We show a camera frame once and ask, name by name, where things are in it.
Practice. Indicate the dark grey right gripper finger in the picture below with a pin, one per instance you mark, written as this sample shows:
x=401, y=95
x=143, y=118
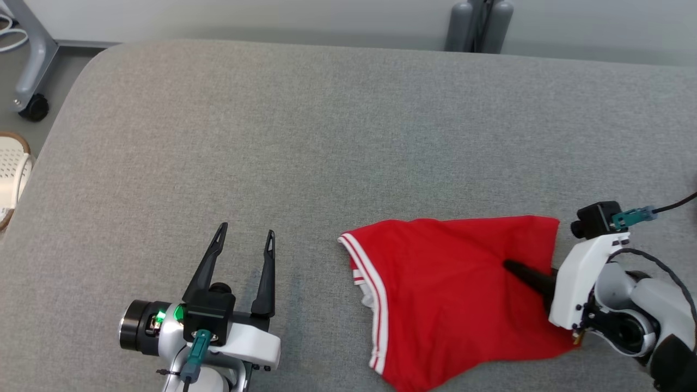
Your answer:
x=533, y=277

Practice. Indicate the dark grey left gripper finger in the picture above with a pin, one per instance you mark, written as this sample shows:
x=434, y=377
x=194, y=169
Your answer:
x=265, y=283
x=206, y=272

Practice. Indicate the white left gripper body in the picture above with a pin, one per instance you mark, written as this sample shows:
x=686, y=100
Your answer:
x=256, y=348

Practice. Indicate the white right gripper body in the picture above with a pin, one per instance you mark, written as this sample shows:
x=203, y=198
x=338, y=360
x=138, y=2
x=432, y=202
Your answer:
x=580, y=283

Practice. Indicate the red jersey with white sleeves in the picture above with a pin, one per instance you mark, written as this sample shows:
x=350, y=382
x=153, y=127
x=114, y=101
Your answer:
x=446, y=305

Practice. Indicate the white plastic laundry basket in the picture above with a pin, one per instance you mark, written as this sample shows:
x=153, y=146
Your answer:
x=11, y=174

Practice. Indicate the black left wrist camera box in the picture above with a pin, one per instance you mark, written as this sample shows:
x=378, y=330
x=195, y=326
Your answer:
x=209, y=316

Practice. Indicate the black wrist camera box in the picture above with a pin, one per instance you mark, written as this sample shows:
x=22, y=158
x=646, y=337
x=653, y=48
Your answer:
x=209, y=316
x=596, y=218

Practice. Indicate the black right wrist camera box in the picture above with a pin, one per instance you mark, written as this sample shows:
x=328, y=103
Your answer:
x=596, y=218

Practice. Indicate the grey metal partition post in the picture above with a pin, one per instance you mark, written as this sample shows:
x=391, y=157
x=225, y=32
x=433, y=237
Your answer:
x=479, y=24

